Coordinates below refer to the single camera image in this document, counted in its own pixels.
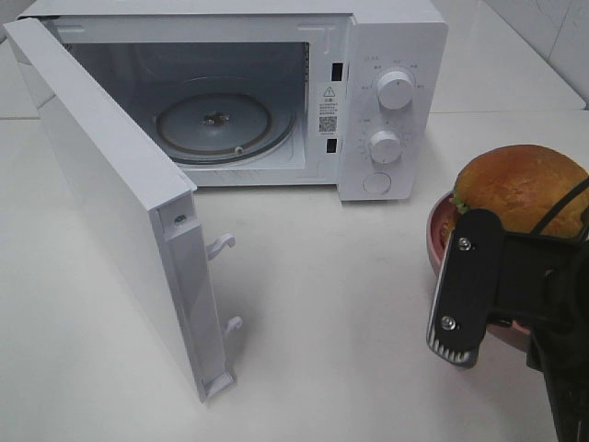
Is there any round white door button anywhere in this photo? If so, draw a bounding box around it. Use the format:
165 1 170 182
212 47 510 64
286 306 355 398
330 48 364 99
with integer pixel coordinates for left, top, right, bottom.
363 172 392 195

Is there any white microwave door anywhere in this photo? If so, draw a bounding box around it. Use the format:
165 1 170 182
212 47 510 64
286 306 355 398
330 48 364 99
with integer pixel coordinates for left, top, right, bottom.
6 18 241 401

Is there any pink round plate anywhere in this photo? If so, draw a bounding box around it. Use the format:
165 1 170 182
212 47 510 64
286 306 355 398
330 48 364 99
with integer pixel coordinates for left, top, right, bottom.
425 192 530 353

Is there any burger with lettuce and cheese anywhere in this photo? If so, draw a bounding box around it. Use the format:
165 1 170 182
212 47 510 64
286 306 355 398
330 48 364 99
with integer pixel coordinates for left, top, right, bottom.
439 145 588 247

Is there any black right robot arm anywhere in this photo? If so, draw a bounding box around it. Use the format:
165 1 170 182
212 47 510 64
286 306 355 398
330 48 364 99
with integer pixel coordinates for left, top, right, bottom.
528 242 588 441

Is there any lower white microwave knob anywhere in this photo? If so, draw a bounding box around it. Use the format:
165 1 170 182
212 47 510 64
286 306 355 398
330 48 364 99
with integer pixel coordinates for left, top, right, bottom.
368 130 402 164

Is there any white microwave knob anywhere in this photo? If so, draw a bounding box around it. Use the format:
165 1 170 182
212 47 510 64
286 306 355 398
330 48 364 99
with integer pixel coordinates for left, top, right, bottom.
375 66 415 111
368 130 402 164

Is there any white warning label sticker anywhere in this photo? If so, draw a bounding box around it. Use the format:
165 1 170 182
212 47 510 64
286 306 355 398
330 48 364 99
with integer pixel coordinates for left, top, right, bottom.
315 82 344 136

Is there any white microwave oven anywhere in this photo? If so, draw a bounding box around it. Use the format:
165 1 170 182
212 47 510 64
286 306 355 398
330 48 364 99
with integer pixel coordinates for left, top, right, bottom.
12 1 448 201

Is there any upper white microwave knob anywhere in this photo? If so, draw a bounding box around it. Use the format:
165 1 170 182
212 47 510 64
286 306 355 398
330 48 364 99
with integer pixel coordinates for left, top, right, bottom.
375 66 415 111

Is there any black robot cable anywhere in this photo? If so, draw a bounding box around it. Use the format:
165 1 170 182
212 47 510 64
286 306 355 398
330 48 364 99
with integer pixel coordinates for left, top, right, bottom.
533 177 589 240

